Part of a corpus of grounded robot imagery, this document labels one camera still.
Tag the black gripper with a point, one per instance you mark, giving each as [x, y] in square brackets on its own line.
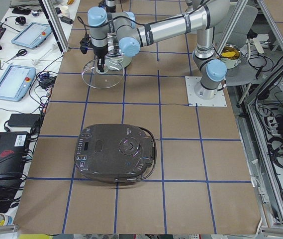
[99, 52]

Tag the glass pot lid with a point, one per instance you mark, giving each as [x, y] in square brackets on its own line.
[112, 74]

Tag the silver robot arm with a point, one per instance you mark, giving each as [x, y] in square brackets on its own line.
[132, 36]

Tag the steel pot on chair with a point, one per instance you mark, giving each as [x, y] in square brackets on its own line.
[231, 56]

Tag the blue teach pendant far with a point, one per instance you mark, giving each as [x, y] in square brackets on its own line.
[33, 35]

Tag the blue teach pendant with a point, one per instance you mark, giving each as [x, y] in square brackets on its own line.
[33, 35]
[15, 82]

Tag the blue teach pendant near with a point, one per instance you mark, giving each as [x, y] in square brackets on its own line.
[15, 82]

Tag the dark brown rice cooker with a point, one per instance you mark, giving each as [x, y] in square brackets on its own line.
[115, 153]

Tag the black power adapter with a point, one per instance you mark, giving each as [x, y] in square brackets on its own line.
[21, 120]

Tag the black laptop computer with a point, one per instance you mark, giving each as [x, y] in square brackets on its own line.
[14, 148]

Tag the grey office chair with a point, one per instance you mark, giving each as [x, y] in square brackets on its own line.
[242, 73]

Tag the black handled scissors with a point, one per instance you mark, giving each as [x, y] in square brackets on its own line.
[21, 52]

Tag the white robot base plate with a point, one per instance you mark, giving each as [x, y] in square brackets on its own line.
[198, 96]

